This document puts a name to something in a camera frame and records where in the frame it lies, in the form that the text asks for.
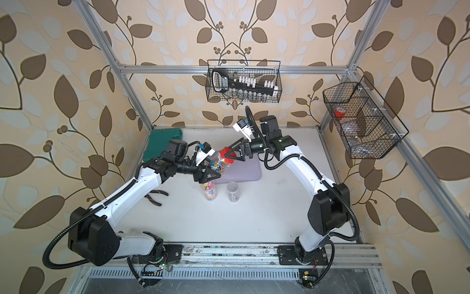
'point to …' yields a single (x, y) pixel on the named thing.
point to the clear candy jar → (219, 165)
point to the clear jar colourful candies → (209, 191)
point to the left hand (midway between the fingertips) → (213, 167)
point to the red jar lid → (224, 151)
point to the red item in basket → (339, 114)
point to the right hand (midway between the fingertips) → (228, 152)
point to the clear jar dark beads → (232, 188)
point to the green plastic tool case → (158, 142)
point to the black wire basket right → (362, 121)
